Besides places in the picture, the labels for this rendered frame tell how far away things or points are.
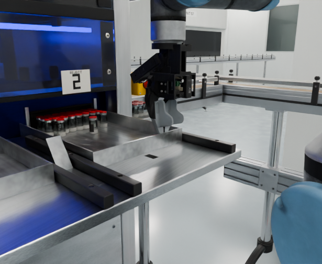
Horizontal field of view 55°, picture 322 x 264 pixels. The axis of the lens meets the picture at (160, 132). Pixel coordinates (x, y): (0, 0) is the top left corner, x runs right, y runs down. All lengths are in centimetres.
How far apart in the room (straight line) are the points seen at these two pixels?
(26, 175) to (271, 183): 125
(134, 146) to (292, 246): 44
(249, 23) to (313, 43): 768
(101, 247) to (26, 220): 63
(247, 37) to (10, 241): 942
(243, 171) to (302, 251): 138
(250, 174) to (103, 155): 113
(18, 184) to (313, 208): 43
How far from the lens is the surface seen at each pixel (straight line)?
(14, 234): 44
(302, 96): 142
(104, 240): 107
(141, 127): 86
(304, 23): 207
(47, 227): 44
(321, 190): 24
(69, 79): 84
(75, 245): 100
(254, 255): 171
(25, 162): 66
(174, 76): 63
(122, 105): 96
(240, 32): 981
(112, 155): 62
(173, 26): 65
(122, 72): 94
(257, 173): 161
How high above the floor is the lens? 110
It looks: 15 degrees down
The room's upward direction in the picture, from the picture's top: straight up
